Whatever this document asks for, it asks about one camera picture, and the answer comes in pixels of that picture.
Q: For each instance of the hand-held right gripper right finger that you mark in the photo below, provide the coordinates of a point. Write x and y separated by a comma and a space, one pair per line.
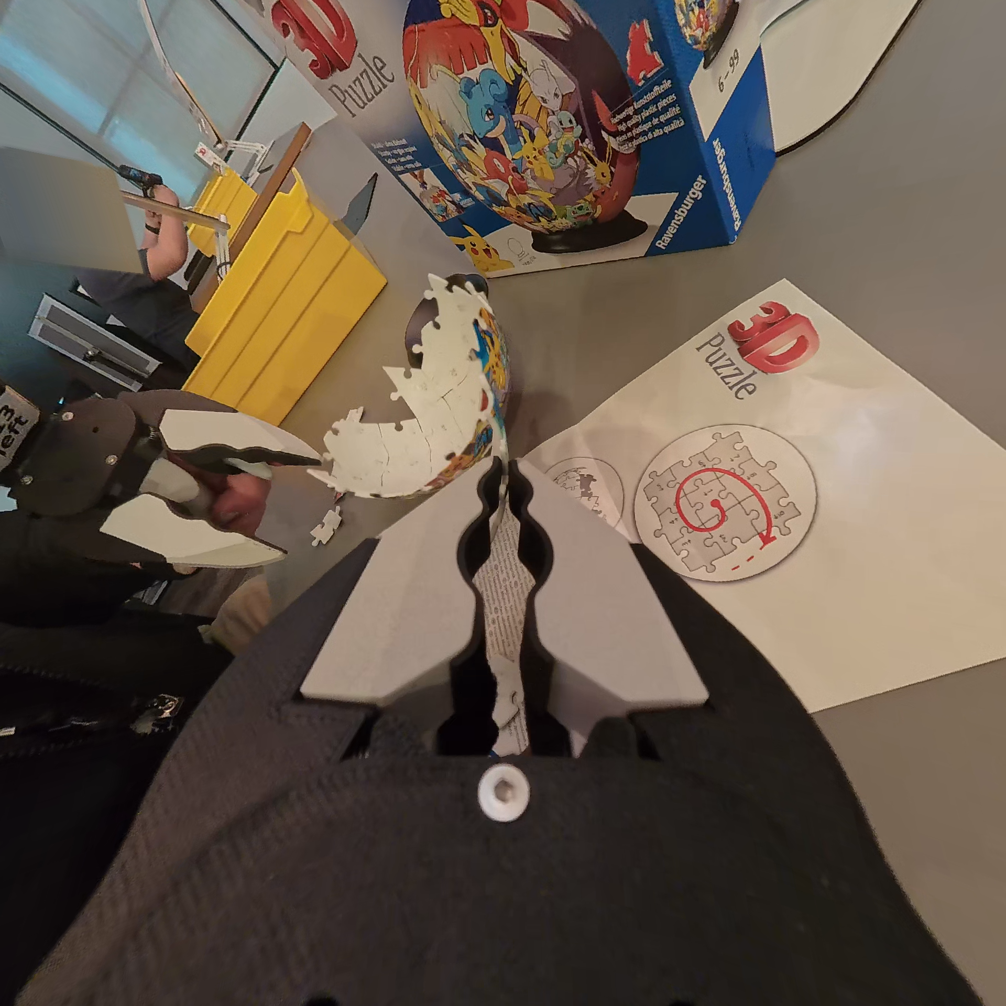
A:
621, 629

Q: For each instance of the white instruction leaflet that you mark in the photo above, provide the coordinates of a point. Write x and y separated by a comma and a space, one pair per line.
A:
864, 550

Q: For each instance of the person's left hand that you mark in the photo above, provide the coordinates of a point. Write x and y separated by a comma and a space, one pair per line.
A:
244, 499

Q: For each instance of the grey partition board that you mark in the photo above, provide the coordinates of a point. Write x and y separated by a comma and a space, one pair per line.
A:
63, 212

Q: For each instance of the partly built puzzle ball shell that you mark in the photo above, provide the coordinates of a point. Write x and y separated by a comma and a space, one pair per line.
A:
424, 448

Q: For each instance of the silver metal case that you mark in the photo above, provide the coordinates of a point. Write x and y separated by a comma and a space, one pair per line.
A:
94, 342

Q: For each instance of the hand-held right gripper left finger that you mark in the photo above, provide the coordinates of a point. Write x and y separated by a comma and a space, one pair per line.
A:
385, 629

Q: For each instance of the white plastic mat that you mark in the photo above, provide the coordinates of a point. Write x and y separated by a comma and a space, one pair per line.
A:
833, 71

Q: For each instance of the black puzzle ball stand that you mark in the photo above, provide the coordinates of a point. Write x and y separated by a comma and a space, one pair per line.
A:
428, 314

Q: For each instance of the yellow plastic tray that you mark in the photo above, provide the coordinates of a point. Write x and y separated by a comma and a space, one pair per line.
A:
291, 299

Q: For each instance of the shiny metal buckle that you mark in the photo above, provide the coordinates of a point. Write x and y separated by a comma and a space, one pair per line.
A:
157, 713

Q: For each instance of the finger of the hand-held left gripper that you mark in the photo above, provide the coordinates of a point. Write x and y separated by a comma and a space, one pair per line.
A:
181, 546
228, 436

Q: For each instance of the glass partition panel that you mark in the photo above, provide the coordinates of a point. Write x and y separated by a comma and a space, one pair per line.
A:
118, 78

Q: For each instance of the blue puzzle box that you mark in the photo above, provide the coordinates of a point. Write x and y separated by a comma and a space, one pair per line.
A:
511, 118

